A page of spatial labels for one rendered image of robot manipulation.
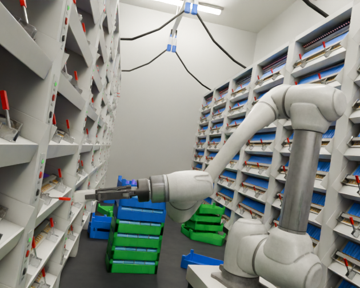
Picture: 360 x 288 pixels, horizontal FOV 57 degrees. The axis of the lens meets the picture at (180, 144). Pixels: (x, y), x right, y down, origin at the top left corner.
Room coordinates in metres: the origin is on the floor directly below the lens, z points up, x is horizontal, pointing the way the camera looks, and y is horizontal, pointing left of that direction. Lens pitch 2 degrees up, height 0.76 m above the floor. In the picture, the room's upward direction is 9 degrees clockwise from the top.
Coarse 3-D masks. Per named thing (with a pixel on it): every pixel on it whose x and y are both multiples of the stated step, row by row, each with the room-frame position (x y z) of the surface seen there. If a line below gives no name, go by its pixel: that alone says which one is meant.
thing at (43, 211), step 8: (48, 168) 1.44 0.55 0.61; (64, 176) 1.45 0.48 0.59; (72, 176) 1.45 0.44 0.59; (64, 184) 1.45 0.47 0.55; (72, 184) 1.46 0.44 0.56; (48, 192) 1.19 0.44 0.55; (56, 192) 1.25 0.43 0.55; (40, 200) 0.86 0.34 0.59; (56, 200) 1.13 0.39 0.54; (64, 200) 1.37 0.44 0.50; (40, 208) 0.86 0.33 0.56; (48, 208) 1.00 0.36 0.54; (40, 216) 0.92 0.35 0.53
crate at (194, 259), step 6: (192, 252) 2.43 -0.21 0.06; (186, 258) 2.36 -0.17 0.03; (192, 258) 2.44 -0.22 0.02; (198, 258) 2.43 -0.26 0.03; (204, 258) 2.41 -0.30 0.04; (210, 258) 2.40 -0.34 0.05; (186, 264) 2.26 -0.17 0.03; (192, 264) 2.24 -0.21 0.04; (198, 264) 2.22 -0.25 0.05; (204, 264) 2.39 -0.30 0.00; (210, 264) 2.40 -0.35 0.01; (216, 264) 2.38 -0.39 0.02
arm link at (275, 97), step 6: (270, 90) 1.34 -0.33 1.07; (276, 90) 1.30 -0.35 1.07; (282, 90) 1.27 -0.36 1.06; (264, 96) 1.32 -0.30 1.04; (270, 96) 1.30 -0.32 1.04; (276, 96) 1.28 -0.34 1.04; (282, 96) 1.26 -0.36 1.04; (270, 102) 1.28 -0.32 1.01; (276, 102) 1.27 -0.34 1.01; (282, 102) 1.26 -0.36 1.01; (276, 108) 1.28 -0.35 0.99; (282, 108) 1.26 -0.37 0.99; (276, 114) 1.28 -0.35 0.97; (282, 114) 1.28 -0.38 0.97
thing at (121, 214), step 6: (114, 204) 2.14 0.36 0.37; (114, 210) 2.10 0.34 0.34; (120, 210) 1.98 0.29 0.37; (126, 210) 1.99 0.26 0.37; (120, 216) 1.99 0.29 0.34; (126, 216) 2.00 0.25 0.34; (132, 216) 2.01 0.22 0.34; (138, 216) 2.02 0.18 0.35; (144, 216) 2.03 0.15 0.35; (150, 216) 2.04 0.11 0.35; (156, 216) 2.05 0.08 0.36; (162, 216) 2.06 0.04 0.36; (162, 222) 2.07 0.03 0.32
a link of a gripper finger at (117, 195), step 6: (102, 192) 1.02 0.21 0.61; (108, 192) 1.01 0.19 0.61; (114, 192) 1.01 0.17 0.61; (120, 192) 1.01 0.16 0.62; (126, 192) 1.01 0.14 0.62; (102, 198) 1.01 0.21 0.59; (108, 198) 1.01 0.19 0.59; (114, 198) 1.01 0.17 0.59; (120, 198) 1.01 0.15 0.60; (126, 198) 1.01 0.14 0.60
